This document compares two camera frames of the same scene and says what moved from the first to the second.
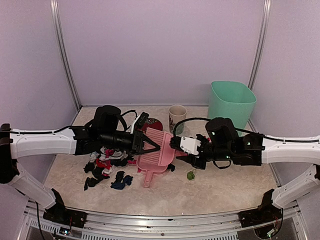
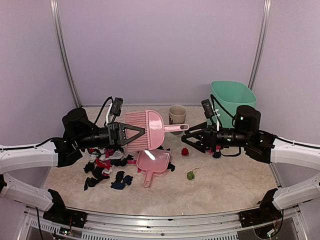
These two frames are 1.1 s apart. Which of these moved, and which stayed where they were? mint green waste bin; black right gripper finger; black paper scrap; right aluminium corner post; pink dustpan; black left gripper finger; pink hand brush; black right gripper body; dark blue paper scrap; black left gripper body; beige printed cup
Moved: black right gripper body; black left gripper body; pink hand brush; black left gripper finger; black right gripper finger
Stayed: pink dustpan; dark blue paper scrap; black paper scrap; right aluminium corner post; mint green waste bin; beige printed cup
